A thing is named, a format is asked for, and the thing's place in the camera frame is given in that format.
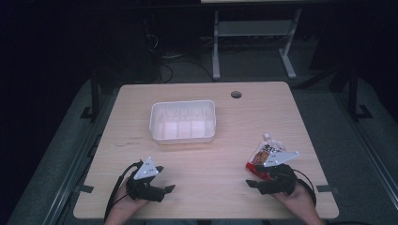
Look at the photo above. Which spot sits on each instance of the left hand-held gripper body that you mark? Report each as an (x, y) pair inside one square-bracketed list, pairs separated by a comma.
[(144, 182)]

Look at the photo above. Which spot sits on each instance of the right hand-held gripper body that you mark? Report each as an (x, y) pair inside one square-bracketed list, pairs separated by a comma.
[(280, 179)]

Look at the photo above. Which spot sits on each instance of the red and white spout pouch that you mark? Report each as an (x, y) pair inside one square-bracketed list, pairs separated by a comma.
[(266, 150)]

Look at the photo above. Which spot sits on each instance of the person's right hand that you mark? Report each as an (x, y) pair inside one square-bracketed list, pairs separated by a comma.
[(295, 200)]

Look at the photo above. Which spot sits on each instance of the person's left hand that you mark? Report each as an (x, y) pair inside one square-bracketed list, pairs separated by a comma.
[(125, 203)]

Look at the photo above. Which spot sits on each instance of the grey tape strip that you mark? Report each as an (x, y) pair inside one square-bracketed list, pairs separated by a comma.
[(324, 188), (86, 188)]

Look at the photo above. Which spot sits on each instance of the white plastic bin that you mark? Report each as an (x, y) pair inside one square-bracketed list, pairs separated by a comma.
[(183, 122)]

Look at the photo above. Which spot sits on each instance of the grey table grommet hole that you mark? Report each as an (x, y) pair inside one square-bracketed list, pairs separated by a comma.
[(236, 94)]

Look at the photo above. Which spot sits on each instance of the black metal stand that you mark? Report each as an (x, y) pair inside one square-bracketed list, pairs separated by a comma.
[(353, 93), (94, 100)]

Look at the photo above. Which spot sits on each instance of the white metal desk frame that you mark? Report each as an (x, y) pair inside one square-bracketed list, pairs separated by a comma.
[(216, 47)]

